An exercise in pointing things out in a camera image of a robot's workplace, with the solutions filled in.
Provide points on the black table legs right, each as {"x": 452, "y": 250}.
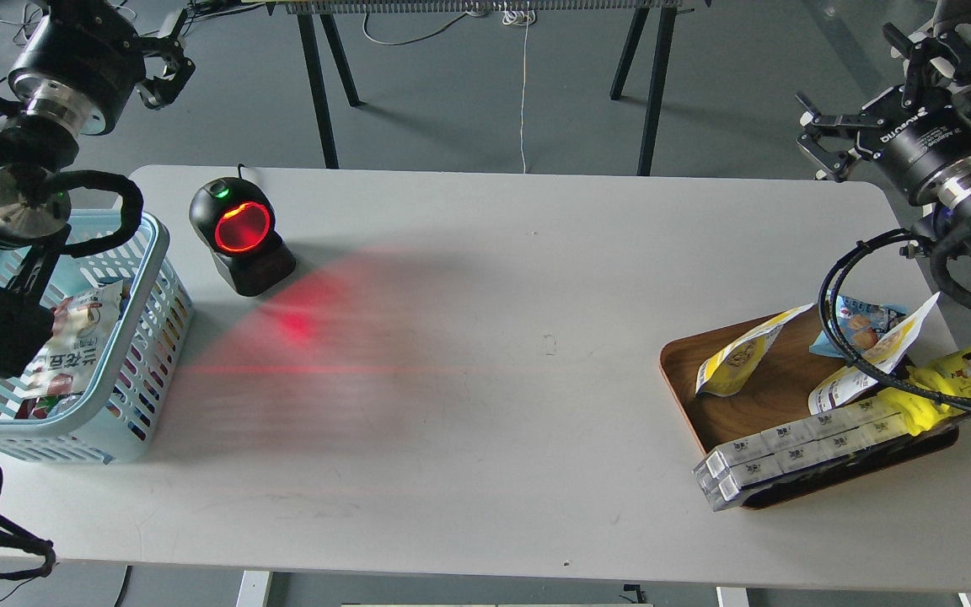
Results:
{"x": 668, "y": 14}

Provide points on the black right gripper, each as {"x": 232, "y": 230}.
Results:
{"x": 928, "y": 147}

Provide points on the light blue plastic basket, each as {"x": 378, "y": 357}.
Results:
{"x": 128, "y": 374}

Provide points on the white snack bag in basket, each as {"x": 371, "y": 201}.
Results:
{"x": 65, "y": 366}

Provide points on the black barcode scanner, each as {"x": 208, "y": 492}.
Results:
{"x": 237, "y": 223}

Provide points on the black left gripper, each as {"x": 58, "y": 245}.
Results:
{"x": 87, "y": 47}

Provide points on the blue snack bag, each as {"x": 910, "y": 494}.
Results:
{"x": 863, "y": 323}

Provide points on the long silver snack box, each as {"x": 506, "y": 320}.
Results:
{"x": 739, "y": 469}

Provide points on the bright yellow snack pack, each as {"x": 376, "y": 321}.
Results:
{"x": 950, "y": 375}

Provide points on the wooden tray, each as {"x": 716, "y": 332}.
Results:
{"x": 776, "y": 394}

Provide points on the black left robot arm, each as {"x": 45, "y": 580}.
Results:
{"x": 48, "y": 210}

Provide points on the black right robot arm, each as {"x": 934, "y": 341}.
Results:
{"x": 943, "y": 237}

